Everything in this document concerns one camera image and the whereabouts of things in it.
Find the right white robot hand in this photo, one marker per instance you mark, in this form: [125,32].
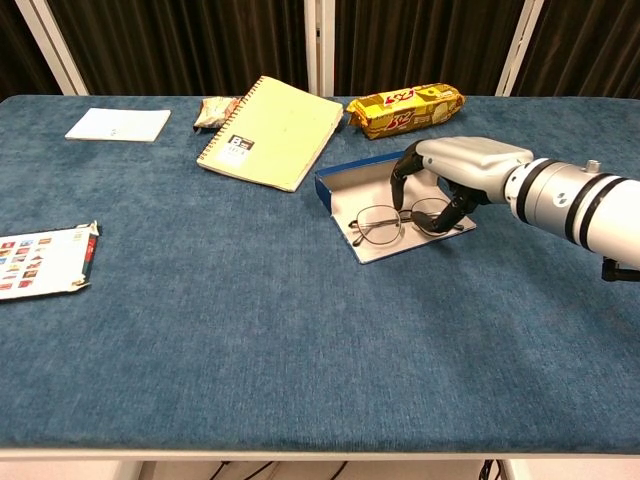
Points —
[465,160]

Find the wire-frame eyeglasses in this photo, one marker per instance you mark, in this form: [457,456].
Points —
[377,225]

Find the blue glasses case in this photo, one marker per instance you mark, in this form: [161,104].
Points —
[350,180]

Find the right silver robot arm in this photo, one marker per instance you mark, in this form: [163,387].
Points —
[560,197]

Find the yellow biscuit pack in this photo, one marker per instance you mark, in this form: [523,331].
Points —
[400,112]

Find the dark pleated curtain panel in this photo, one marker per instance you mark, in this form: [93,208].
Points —
[15,50]
[585,45]
[175,45]
[425,40]

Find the tan spiral notebook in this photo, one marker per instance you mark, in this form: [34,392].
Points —
[270,135]

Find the small crinkled snack packet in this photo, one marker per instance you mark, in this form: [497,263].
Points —
[215,112]

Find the blue table cloth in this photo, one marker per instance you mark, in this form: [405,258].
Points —
[250,325]

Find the white notepad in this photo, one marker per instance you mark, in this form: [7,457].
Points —
[117,125]

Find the white picture sticker sheet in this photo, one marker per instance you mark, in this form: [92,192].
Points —
[40,262]

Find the white partition post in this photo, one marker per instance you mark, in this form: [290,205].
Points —
[54,50]
[320,45]
[519,50]

